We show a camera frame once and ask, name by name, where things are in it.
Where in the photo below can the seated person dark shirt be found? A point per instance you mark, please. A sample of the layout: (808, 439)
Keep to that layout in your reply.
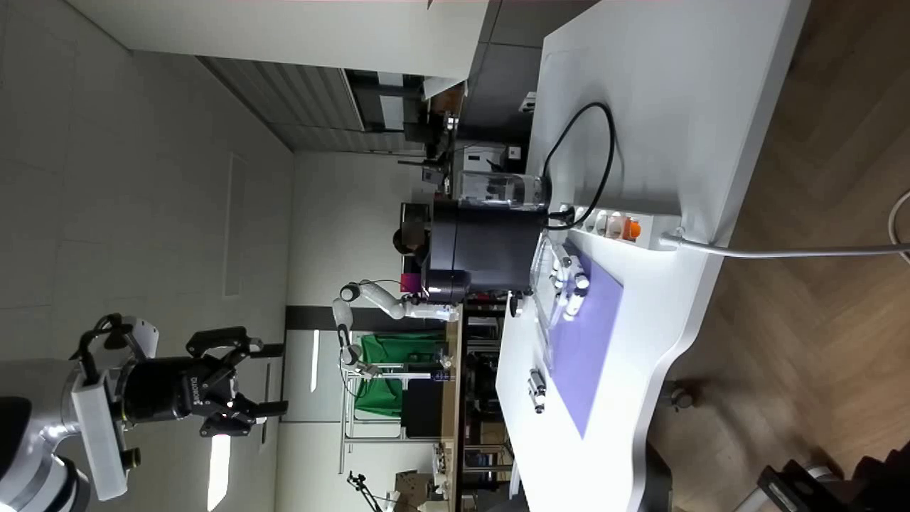
(413, 243)

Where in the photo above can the grey window blinds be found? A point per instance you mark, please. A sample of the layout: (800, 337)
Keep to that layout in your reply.
(304, 103)

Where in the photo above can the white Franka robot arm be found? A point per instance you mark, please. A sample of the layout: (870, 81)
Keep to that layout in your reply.
(96, 432)

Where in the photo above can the white power strip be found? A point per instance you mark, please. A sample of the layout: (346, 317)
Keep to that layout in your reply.
(629, 228)

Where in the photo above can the wooden shelf rack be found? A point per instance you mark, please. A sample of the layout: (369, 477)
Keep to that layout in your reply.
(474, 401)

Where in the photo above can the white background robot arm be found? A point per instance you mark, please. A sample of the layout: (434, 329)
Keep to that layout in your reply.
(395, 307)

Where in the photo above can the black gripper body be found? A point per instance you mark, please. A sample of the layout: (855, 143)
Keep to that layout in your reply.
(181, 389)

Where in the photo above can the purple mat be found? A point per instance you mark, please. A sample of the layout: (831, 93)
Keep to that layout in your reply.
(585, 342)

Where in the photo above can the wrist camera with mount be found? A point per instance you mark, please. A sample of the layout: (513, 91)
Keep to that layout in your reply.
(117, 334)

